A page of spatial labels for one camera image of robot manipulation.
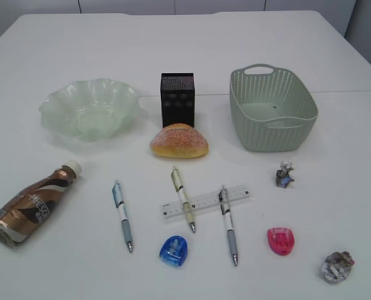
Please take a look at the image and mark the sugared bread roll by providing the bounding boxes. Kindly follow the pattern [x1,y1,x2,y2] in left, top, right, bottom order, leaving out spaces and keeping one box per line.
[150,123,209,159]

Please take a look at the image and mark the small paper ball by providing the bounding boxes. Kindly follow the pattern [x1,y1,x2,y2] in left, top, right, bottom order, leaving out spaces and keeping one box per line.
[276,161,294,188]

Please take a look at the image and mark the brown coffee bottle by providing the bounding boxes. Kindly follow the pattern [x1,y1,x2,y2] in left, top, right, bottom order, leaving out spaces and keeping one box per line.
[0,160,82,248]

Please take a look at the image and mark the large paper ball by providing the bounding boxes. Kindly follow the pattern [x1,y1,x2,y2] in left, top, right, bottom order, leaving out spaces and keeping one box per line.
[320,251,355,284]

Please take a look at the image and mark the yellow clip pen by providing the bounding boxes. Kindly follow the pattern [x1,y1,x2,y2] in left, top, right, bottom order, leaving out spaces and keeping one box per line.
[171,166,196,233]

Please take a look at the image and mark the black clip pen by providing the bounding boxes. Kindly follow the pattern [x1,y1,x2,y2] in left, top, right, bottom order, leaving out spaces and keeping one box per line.
[218,186,239,266]

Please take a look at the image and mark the black mesh pen holder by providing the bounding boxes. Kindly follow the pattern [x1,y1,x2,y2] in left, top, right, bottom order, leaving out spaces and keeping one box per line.
[160,72,195,128]

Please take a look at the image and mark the blue clip pen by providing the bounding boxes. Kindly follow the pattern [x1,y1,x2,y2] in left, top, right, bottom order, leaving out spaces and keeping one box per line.
[112,180,134,253]

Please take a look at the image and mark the green plastic basket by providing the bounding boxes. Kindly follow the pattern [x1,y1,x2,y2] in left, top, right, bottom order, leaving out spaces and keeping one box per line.
[230,64,318,153]

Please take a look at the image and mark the green wavy glass plate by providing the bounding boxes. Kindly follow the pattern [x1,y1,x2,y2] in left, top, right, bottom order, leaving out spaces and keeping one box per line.
[39,78,141,142]

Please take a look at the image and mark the blue pencil sharpener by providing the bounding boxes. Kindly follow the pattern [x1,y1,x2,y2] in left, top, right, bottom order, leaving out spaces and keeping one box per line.
[159,236,188,268]

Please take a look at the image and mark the pink pencil sharpener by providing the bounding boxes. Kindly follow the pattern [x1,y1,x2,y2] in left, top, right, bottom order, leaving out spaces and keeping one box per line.
[267,227,295,256]

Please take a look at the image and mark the clear plastic ruler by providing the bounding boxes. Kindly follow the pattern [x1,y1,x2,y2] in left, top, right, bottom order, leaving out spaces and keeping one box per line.
[160,184,252,219]

